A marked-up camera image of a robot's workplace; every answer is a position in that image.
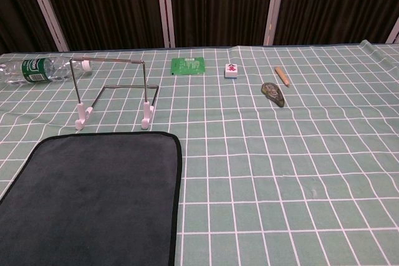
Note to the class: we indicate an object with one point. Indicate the blue cloth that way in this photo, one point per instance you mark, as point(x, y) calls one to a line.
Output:
point(93, 200)

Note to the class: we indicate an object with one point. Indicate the white mahjong tile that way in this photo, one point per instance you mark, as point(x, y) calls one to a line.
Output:
point(231, 71)

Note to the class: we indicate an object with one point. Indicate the short wooden stick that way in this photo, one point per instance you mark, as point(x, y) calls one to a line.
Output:
point(281, 76)

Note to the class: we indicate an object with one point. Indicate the white partition post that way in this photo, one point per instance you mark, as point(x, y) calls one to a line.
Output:
point(274, 7)
point(46, 10)
point(164, 7)
point(394, 32)

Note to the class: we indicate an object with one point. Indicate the green circuit board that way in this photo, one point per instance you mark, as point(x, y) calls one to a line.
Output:
point(187, 66)

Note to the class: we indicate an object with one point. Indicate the dark pleated curtain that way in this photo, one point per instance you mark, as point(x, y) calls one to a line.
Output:
point(218, 4)

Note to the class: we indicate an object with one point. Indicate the green checked tablecloth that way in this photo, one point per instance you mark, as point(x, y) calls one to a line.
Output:
point(249, 169)

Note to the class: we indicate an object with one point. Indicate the clear plastic water bottle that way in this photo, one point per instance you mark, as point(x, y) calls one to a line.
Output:
point(32, 69)

